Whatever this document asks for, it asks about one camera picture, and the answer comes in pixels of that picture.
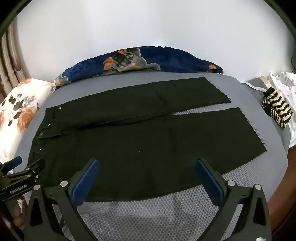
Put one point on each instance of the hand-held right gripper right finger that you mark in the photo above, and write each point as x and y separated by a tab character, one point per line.
209	183

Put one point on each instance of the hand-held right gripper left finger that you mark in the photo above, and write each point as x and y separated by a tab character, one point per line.
86	183

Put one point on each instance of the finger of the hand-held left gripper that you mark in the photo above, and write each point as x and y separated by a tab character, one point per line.
35	167
15	161

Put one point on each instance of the black pants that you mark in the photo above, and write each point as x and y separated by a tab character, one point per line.
143	148

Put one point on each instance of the person's left hand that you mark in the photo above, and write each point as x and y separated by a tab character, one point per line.
18	216

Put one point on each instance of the white floral pillow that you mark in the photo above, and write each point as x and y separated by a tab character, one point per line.
20	115

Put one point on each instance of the grey mesh bed sheet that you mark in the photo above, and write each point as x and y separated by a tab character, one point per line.
161	220

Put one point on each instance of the beige curtain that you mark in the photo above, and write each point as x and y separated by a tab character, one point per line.
10	69

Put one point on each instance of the black and white knitted cloth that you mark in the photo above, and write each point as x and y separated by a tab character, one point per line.
277	109

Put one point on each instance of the blue floral blanket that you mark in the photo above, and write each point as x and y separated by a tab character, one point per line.
180	59

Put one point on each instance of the white patterned cloth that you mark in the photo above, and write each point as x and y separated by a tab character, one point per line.
285	81

